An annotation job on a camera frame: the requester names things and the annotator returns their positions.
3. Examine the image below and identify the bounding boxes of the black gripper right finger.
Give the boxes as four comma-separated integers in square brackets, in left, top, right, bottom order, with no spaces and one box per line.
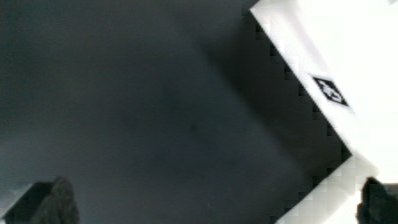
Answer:
[355,177,398,224]

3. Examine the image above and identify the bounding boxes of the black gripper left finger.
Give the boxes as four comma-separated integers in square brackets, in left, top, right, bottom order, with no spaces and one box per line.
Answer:
[0,177,80,224]

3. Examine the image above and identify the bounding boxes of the white cabinet body box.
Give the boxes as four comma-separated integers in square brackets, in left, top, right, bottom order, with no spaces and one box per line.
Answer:
[250,0,398,174]

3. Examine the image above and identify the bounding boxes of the white L-shaped fence frame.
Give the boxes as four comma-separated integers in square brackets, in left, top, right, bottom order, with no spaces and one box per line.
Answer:
[275,156,378,224]

